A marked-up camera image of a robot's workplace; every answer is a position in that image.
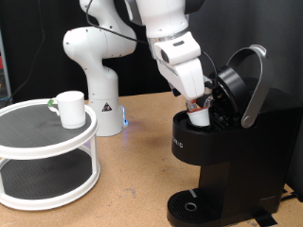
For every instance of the black curtain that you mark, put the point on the black curtain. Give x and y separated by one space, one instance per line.
31 47

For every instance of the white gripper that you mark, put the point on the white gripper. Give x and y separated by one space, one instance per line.
186 78

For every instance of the grey metal pole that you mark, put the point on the grey metal pole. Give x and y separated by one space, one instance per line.
5 72

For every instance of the dark grey back panel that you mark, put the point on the dark grey back panel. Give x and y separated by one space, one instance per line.
236 25

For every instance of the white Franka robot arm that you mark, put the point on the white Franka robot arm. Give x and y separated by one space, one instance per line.
101 78

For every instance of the black Keurig coffee machine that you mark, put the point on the black Keurig coffee machine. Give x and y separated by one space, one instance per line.
252 157

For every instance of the white two-tier turntable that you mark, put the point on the white two-tier turntable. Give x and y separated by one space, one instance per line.
47 151

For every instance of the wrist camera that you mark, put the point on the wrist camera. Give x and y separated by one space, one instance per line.
176 90

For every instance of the black tape strip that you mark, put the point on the black tape strip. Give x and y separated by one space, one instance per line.
265 218

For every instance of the white coffee pod red lid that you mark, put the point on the white coffee pod red lid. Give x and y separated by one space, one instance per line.
199 118

